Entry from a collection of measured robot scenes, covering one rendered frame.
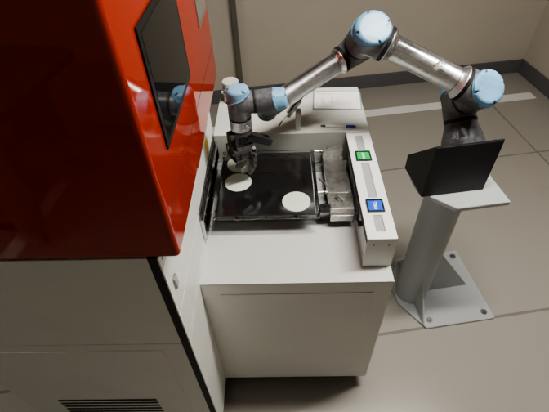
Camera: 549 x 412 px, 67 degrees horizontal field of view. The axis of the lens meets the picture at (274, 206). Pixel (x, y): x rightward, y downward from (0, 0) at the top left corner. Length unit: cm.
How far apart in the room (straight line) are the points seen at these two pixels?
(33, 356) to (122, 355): 27
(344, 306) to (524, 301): 132
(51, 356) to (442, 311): 177
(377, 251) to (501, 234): 158
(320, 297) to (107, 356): 69
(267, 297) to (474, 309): 131
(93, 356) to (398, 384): 134
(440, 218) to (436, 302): 67
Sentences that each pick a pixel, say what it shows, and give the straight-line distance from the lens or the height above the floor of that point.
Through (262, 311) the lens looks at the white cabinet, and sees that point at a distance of 149.
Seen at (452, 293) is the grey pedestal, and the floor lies 2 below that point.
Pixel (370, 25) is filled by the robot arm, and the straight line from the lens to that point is 144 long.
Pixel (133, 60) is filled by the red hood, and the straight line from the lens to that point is 72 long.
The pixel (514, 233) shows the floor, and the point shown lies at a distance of 289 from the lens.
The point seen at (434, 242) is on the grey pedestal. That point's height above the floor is 52.
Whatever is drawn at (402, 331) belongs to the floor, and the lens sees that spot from 226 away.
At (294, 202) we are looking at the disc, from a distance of 147.
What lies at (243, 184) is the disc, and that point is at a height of 90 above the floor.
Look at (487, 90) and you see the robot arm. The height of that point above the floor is 123.
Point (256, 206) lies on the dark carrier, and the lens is 146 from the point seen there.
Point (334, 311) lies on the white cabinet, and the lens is 150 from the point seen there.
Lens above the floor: 194
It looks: 45 degrees down
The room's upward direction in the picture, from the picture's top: 3 degrees counter-clockwise
